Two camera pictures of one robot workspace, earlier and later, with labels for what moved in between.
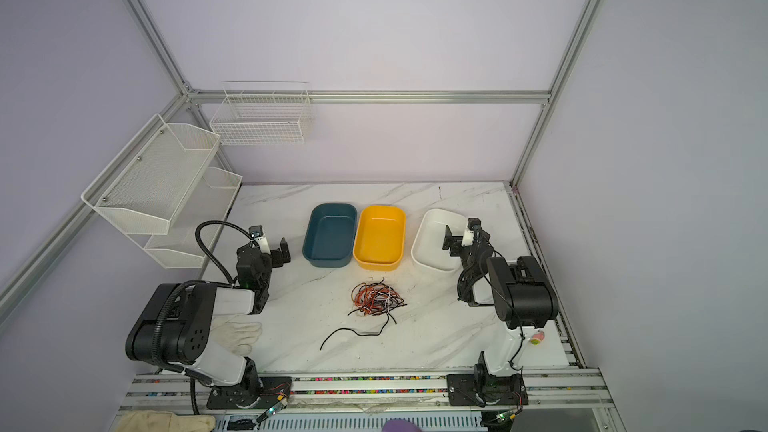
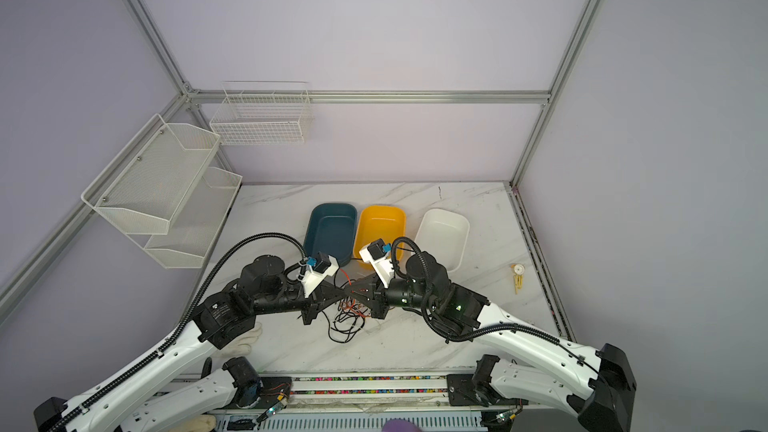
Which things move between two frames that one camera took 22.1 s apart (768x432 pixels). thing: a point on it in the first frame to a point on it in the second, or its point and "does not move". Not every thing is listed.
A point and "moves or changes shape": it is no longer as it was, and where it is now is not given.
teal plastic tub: [330, 235] does not move
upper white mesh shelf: [149, 186] does not move
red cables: [373, 299] moves or changes shape
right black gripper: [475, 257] to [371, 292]
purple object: [400, 425] does not move
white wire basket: [256, 112] does not move
